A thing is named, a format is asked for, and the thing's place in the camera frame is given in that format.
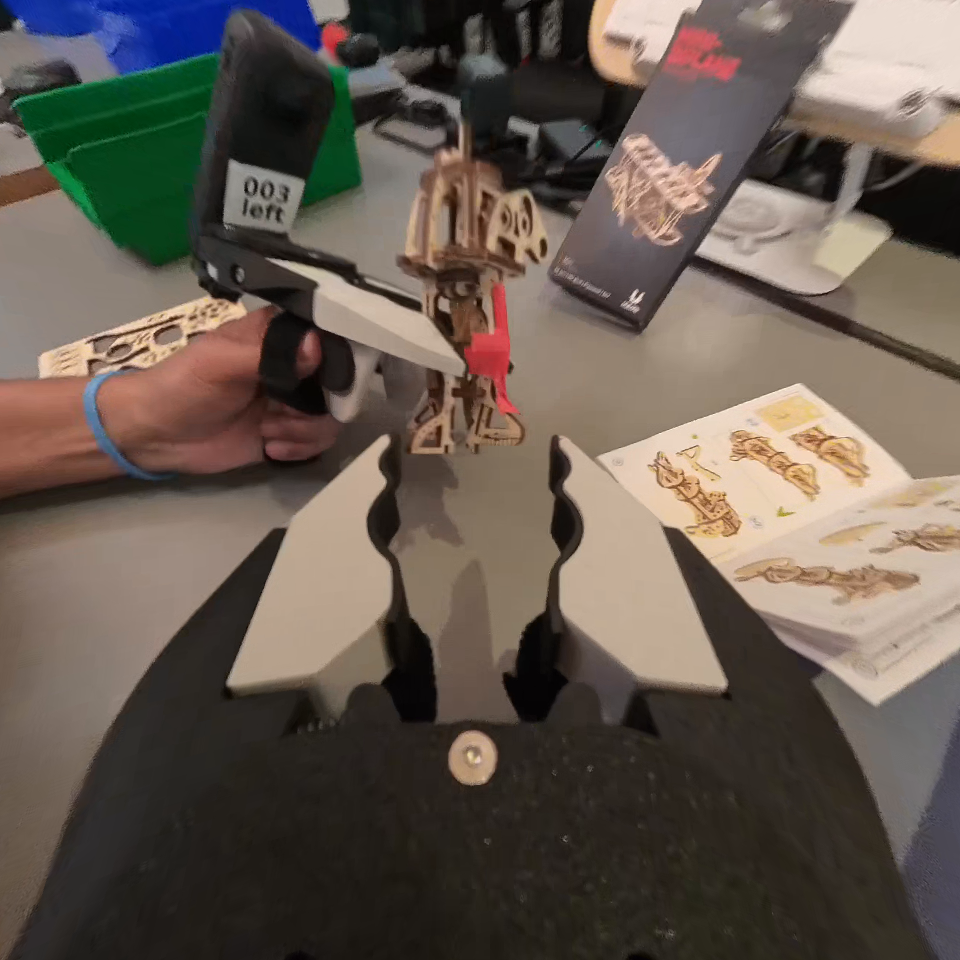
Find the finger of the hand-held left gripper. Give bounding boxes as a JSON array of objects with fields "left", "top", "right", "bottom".
[
  {"left": 309, "top": 258, "right": 471, "bottom": 378},
  {"left": 352, "top": 271, "right": 434, "bottom": 318}
]

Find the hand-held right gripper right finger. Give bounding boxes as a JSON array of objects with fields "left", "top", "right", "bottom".
[{"left": 517, "top": 435, "right": 730, "bottom": 695}]

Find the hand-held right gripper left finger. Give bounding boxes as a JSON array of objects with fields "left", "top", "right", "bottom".
[{"left": 225, "top": 433, "right": 436, "bottom": 695}]

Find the wooden mechanical model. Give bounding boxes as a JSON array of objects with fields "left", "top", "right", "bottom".
[{"left": 396, "top": 123, "right": 550, "bottom": 457}]

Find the red rubber band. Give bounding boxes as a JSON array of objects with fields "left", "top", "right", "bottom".
[{"left": 463, "top": 283, "right": 522, "bottom": 415}]

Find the wooden parts sheet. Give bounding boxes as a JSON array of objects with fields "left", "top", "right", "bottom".
[{"left": 37, "top": 296, "right": 249, "bottom": 378}]

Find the black model kit box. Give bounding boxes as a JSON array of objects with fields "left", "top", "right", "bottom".
[{"left": 547, "top": 0, "right": 856, "bottom": 331}]

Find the person's left hand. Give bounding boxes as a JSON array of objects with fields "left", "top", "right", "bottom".
[{"left": 97, "top": 303, "right": 346, "bottom": 477}]

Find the green plastic bin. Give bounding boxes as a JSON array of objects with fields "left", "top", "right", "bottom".
[{"left": 11, "top": 52, "right": 363, "bottom": 267}]

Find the blue plastic bin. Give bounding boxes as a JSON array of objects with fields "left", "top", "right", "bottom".
[{"left": 0, "top": 0, "right": 324, "bottom": 55}]

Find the white instruction booklet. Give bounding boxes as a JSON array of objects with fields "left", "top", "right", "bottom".
[{"left": 596, "top": 382, "right": 960, "bottom": 706}]

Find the blue wristband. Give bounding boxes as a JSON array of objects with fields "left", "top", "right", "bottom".
[{"left": 82, "top": 369, "right": 180, "bottom": 483}]

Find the white stand base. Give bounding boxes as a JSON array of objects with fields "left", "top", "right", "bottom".
[{"left": 693, "top": 142, "right": 895, "bottom": 297}]

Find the black cable tangle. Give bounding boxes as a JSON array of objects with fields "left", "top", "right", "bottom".
[{"left": 371, "top": 71, "right": 624, "bottom": 204}]

